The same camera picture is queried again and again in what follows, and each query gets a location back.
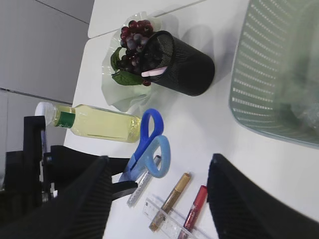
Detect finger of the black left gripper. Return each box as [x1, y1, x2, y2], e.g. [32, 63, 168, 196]
[111, 181, 138, 201]

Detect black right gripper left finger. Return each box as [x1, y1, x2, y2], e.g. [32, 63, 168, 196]
[0, 157, 112, 239]

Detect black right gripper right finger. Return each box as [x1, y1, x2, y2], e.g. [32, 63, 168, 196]
[207, 153, 319, 239]

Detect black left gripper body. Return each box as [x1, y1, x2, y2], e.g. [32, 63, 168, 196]
[4, 116, 128, 207]

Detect silver glitter pen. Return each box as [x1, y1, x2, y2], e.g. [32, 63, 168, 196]
[127, 154, 161, 207]

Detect blue scissors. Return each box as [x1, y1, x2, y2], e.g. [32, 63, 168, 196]
[119, 109, 171, 182]

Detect gold glitter pen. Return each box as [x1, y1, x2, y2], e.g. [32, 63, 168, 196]
[149, 172, 191, 232]

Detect clear plastic ruler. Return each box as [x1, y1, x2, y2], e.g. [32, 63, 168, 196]
[143, 197, 211, 239]

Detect yellow tea bottle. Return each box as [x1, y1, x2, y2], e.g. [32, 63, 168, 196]
[35, 102, 141, 143]

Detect clear plastic sheet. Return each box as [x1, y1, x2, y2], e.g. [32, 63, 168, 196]
[281, 94, 319, 132]

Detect pink scissors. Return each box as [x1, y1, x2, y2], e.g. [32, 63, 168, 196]
[141, 66, 167, 77]

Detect purple artificial grape bunch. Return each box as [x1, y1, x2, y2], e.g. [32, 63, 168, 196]
[110, 19, 154, 87]

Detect red glitter pen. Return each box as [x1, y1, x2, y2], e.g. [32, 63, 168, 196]
[183, 185, 207, 232]

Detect green woven plastic basket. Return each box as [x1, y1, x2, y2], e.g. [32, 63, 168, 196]
[229, 0, 319, 148]

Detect black mesh pen holder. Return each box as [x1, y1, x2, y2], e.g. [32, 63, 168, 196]
[140, 30, 215, 96]

